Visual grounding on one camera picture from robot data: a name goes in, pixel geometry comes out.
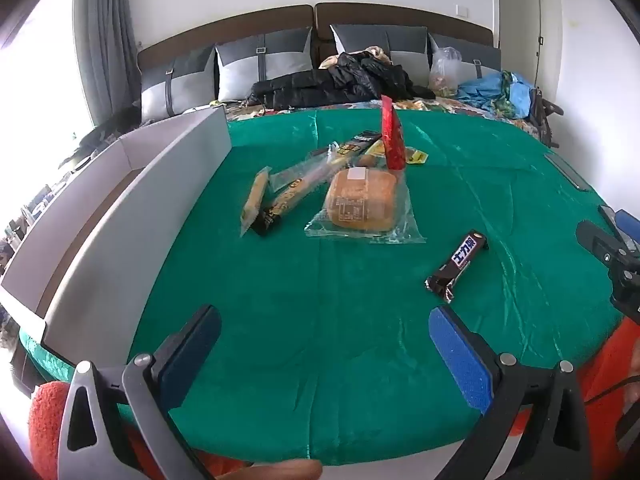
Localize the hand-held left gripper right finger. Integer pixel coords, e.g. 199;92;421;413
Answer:
428;305;593;480

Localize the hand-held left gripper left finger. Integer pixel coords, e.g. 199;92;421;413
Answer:
57;304;222;480

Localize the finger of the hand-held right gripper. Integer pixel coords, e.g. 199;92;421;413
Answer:
575;219;627;267
613;208;640;254

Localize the dark brown chocolate bar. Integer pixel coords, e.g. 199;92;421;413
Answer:
424;230;488;304

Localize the grey cardboard box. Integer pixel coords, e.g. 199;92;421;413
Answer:
0;106;233;381

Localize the short bread stick packet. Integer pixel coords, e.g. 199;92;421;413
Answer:
239;166;272;238

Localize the black and gold long packet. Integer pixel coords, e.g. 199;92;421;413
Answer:
249;172;323;237

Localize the bread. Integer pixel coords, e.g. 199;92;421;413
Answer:
305;167;427;246

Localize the brown cake packet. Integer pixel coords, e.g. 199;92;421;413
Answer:
356;141;390;169

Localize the clear long snack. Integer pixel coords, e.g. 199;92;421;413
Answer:
270;141;337;192

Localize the red snack packet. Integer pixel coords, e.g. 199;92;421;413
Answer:
380;95;407;171

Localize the black and yellow packet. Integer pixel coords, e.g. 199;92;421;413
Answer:
310;130;383;158

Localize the green satin cloth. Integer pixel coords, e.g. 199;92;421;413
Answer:
20;107;636;466

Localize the orange fleece clothing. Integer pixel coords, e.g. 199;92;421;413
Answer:
27;317;640;480

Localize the green patterned cloth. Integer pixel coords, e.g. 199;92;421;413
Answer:
492;71;521;118

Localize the blue cloth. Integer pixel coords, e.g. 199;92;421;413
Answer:
457;71;536;121

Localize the grey and white pillow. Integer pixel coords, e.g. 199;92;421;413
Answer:
215;26;314;102
140;46;218;121
427;34;502;86
330;24;431;70

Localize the clear plastic bag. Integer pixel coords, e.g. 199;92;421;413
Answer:
429;46;463;98

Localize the dark cloth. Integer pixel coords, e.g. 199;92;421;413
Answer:
60;106;143;171

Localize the tan patterned cloth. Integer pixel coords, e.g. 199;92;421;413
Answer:
318;47;391;68

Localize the black puffer jacket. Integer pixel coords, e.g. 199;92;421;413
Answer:
247;52;436;110

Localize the grey curtain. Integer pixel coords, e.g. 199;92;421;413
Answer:
72;0;141;126

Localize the black cable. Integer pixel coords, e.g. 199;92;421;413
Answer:
582;377;640;406

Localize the dark bag with straps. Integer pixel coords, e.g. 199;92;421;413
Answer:
527;87;563;148

